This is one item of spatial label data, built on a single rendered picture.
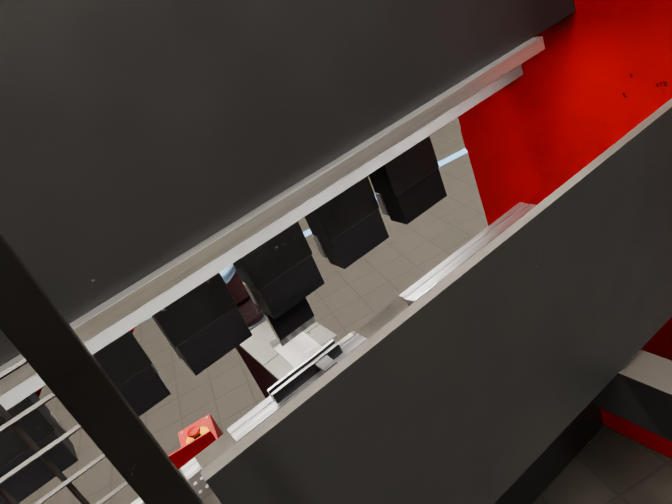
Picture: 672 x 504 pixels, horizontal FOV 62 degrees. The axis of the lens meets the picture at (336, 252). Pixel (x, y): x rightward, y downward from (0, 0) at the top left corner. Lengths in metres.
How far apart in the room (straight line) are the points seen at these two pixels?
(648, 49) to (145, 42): 1.01
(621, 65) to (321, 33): 0.73
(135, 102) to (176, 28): 0.12
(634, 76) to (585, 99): 0.14
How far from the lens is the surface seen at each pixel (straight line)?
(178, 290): 1.13
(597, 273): 1.10
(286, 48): 0.97
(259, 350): 1.50
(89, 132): 0.87
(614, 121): 1.52
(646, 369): 1.30
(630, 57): 1.44
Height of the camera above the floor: 1.79
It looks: 27 degrees down
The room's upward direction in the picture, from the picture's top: 24 degrees counter-clockwise
